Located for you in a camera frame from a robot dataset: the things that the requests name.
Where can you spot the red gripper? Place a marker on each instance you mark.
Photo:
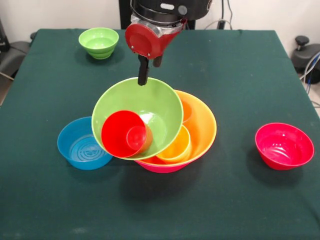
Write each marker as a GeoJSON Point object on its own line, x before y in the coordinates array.
{"type": "Point", "coordinates": [145, 41]}

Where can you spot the large green bowl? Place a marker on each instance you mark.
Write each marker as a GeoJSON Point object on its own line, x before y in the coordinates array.
{"type": "Point", "coordinates": [150, 100]}

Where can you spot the orange cup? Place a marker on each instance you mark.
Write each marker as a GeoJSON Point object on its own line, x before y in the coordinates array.
{"type": "Point", "coordinates": [186, 110]}

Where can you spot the red cup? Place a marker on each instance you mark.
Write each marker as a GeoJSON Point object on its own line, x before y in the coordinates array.
{"type": "Point", "coordinates": [120, 135]}

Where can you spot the large orange bowl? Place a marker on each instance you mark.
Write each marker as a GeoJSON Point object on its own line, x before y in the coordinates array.
{"type": "Point", "coordinates": [202, 130]}

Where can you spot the yellow cup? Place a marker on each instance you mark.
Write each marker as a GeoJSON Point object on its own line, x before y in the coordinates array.
{"type": "Point", "coordinates": [177, 150]}

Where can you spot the large pink bowl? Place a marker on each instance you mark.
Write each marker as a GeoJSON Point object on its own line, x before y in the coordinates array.
{"type": "Point", "coordinates": [162, 169]}

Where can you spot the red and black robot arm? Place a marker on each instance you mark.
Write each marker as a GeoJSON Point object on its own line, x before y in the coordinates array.
{"type": "Point", "coordinates": [172, 8]}

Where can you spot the black cabinet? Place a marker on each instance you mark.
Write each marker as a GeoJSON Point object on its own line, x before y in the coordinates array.
{"type": "Point", "coordinates": [127, 15]}

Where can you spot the small green bowl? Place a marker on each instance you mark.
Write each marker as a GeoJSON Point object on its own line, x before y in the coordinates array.
{"type": "Point", "coordinates": [98, 42]}

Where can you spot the black power adapter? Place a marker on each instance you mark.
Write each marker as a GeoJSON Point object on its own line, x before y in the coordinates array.
{"type": "Point", "coordinates": [221, 25]}

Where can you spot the blue bowl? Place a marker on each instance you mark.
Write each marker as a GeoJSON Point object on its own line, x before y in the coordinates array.
{"type": "Point", "coordinates": [72, 150]}

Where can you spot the dark green tablecloth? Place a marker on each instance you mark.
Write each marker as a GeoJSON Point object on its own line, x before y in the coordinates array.
{"type": "Point", "coordinates": [160, 200]}

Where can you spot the black chair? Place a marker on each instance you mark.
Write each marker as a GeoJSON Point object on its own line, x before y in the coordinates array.
{"type": "Point", "coordinates": [15, 55]}

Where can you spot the red bowl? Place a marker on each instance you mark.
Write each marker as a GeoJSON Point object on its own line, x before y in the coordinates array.
{"type": "Point", "coordinates": [282, 147]}

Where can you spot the black equipment base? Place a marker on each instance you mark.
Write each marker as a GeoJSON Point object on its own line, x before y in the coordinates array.
{"type": "Point", "coordinates": [305, 55]}

